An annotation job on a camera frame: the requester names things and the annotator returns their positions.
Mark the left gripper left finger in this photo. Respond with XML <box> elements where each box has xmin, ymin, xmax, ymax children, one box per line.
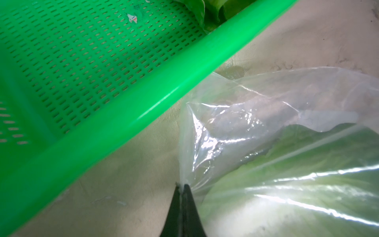
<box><xmin>160</xmin><ymin>184</ymin><xmax>182</xmax><ymax>237</ymax></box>

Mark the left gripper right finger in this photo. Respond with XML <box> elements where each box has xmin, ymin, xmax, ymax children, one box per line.
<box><xmin>181</xmin><ymin>184</ymin><xmax>207</xmax><ymax>237</ymax></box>

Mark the chinese cabbage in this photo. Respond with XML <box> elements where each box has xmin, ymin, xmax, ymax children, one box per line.
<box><xmin>177</xmin><ymin>0</ymin><xmax>256</xmax><ymax>33</ymax></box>
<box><xmin>198</xmin><ymin>123</ymin><xmax>379</xmax><ymax>237</ymax></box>

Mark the blue-zip clear bag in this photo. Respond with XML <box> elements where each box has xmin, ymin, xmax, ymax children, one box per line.
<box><xmin>179</xmin><ymin>67</ymin><xmax>379</xmax><ymax>237</ymax></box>

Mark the green plastic basket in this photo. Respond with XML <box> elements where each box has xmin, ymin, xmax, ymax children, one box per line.
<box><xmin>1</xmin><ymin>1</ymin><xmax>294</xmax><ymax>237</ymax></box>

